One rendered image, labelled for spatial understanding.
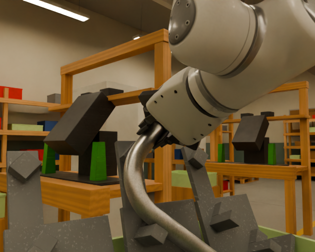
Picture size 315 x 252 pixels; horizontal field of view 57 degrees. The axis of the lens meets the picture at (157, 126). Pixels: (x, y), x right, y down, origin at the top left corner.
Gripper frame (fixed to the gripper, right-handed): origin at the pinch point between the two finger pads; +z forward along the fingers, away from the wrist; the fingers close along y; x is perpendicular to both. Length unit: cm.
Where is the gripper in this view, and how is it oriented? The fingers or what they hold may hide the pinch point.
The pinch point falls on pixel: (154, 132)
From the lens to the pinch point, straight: 51.9
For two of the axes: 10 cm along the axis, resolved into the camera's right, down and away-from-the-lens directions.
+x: -4.7, 6.3, -6.2
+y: -7.2, -6.8, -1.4
